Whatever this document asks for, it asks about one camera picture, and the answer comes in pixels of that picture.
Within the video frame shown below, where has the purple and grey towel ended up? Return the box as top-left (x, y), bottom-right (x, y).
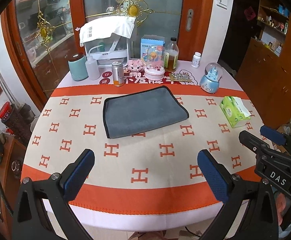
top-left (103, 86), bottom-right (189, 139)

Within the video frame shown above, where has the green tissue pack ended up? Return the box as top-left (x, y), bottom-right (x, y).
top-left (220, 96), bottom-right (251, 128)

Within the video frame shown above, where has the wooden shelf cabinet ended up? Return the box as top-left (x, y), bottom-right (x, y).
top-left (235, 0), bottom-right (291, 128)

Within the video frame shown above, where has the blue snow globe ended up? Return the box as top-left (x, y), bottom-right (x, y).
top-left (200, 62), bottom-right (224, 94)

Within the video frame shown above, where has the red lidded jar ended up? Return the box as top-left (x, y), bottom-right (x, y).
top-left (0, 101), bottom-right (13, 120)

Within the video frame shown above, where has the red white printed mat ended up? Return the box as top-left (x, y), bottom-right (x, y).
top-left (98, 65), bottom-right (200, 86)

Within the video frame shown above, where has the blister pill pack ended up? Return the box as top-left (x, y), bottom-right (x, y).
top-left (169, 73), bottom-right (192, 82)

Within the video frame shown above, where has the white pill bottle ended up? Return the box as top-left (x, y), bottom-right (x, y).
top-left (192, 51), bottom-right (201, 68)

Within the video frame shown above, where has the orange white H blanket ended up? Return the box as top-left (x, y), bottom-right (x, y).
top-left (22, 83), bottom-right (263, 215)

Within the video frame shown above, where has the glass bottle amber liquid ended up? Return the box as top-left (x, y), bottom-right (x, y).
top-left (164, 37), bottom-right (179, 72)

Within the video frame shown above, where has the pink dome music box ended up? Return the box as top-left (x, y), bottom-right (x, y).
top-left (144, 46), bottom-right (165, 81)

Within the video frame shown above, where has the teal cylindrical container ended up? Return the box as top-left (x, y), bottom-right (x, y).
top-left (68, 53), bottom-right (88, 81)

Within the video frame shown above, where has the white squeeze bottle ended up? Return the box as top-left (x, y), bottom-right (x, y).
top-left (85, 55), bottom-right (100, 80)

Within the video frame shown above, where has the silver orange can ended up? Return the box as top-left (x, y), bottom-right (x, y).
top-left (112, 61), bottom-right (124, 87)

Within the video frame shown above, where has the pink block figure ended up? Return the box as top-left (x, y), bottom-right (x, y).
top-left (127, 59), bottom-right (145, 73)

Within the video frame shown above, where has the blue illustrated box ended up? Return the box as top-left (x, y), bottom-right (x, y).
top-left (140, 35), bottom-right (165, 62)

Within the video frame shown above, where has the white appliance with cloth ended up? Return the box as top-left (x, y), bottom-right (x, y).
top-left (79, 16), bottom-right (136, 68)

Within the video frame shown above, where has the wooden glass door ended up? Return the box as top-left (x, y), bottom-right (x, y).
top-left (1, 0), bottom-right (213, 107)

